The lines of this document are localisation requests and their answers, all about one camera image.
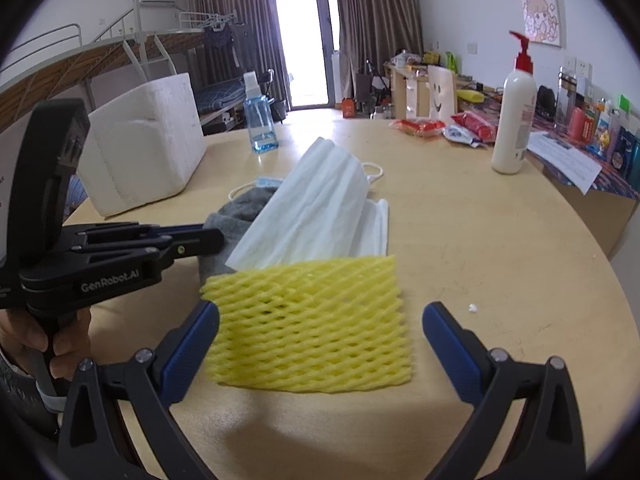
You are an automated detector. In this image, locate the orange jug on floor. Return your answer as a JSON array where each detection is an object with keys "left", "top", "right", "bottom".
[{"left": 341, "top": 98, "right": 357, "bottom": 119}]

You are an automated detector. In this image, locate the blue face mask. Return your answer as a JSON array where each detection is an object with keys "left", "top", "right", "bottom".
[{"left": 228, "top": 177, "right": 283, "bottom": 200}]

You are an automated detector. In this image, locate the red wrapped package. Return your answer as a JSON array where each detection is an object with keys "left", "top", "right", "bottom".
[{"left": 451, "top": 110, "right": 497, "bottom": 143}]

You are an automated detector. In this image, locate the person's left hand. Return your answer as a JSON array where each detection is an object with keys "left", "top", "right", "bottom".
[{"left": 0, "top": 306, "right": 94, "bottom": 382}]

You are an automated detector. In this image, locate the brown curtain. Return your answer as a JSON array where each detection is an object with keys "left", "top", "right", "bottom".
[
  {"left": 337, "top": 0, "right": 423, "bottom": 98},
  {"left": 188, "top": 0, "right": 291, "bottom": 102}
]

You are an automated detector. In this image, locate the black folding chair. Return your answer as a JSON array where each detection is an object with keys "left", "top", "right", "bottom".
[{"left": 258, "top": 68, "right": 288, "bottom": 124}]

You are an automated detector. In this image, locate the white paper sheet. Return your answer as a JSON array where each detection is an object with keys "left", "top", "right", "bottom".
[{"left": 527, "top": 131, "right": 602, "bottom": 195}]

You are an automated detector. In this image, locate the glass balcony door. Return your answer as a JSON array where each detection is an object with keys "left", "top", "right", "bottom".
[{"left": 273, "top": 0, "right": 341, "bottom": 110}]

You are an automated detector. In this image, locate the wooden desk with drawers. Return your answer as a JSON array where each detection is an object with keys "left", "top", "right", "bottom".
[{"left": 386, "top": 64, "right": 474, "bottom": 119}]

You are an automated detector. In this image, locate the steel thermos bottle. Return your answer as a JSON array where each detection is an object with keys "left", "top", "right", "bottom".
[{"left": 554, "top": 66, "right": 577, "bottom": 129}]

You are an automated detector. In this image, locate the white tissue stack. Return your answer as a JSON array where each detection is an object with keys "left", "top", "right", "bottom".
[{"left": 227, "top": 138, "right": 390, "bottom": 271}]

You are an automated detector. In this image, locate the right brown curtain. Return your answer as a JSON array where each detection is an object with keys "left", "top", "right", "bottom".
[{"left": 337, "top": 0, "right": 423, "bottom": 98}]

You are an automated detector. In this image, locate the white foam box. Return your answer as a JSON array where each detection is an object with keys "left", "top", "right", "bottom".
[{"left": 77, "top": 73, "right": 206, "bottom": 218}]

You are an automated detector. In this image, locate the metal bunk bed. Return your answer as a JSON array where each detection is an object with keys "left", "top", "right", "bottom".
[{"left": 1, "top": 12, "right": 239, "bottom": 130}]

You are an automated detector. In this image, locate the white blue snack packet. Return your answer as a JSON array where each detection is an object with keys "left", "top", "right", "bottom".
[{"left": 442, "top": 124, "right": 484, "bottom": 148}]

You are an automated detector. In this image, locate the blue spray bottle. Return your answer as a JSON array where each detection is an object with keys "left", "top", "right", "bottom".
[{"left": 243, "top": 72, "right": 279, "bottom": 154}]

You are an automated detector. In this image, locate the yellow foam net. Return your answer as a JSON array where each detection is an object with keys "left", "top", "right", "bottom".
[{"left": 201, "top": 256, "right": 413, "bottom": 393}]

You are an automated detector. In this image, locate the grey knitted cloth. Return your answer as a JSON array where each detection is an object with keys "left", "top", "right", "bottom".
[{"left": 198, "top": 188, "right": 277, "bottom": 285}]

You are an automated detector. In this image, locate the wooden smiley chair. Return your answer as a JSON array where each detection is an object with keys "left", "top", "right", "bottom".
[{"left": 427, "top": 65, "right": 457, "bottom": 125}]

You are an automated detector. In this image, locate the red snack packet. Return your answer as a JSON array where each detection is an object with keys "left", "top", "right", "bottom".
[{"left": 390, "top": 118, "right": 446, "bottom": 139}]

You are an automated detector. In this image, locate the yellow banana toy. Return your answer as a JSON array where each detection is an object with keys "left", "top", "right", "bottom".
[{"left": 457, "top": 89, "right": 485, "bottom": 104}]

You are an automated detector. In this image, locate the white lotion pump bottle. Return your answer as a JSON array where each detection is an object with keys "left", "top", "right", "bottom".
[{"left": 491, "top": 30, "right": 537, "bottom": 174}]

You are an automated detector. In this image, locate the left brown curtain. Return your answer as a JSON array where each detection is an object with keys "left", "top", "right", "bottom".
[{"left": 188, "top": 0, "right": 291, "bottom": 102}]

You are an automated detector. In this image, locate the anime wall picture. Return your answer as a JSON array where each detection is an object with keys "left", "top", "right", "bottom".
[{"left": 522, "top": 0, "right": 561, "bottom": 47}]

